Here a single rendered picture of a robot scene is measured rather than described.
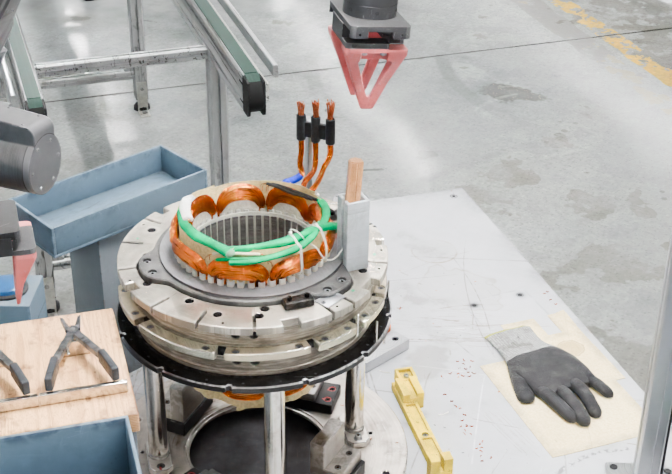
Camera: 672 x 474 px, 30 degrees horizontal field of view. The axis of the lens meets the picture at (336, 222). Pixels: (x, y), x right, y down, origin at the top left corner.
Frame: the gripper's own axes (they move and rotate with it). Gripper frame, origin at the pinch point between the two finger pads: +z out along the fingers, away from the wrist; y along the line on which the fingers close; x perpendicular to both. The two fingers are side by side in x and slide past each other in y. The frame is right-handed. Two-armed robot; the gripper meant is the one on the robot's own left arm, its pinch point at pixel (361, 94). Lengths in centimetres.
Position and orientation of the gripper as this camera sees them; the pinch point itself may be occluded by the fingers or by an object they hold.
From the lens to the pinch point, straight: 136.8
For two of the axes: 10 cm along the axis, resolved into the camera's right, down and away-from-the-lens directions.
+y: -2.3, -4.3, 8.7
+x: -9.7, 0.3, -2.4
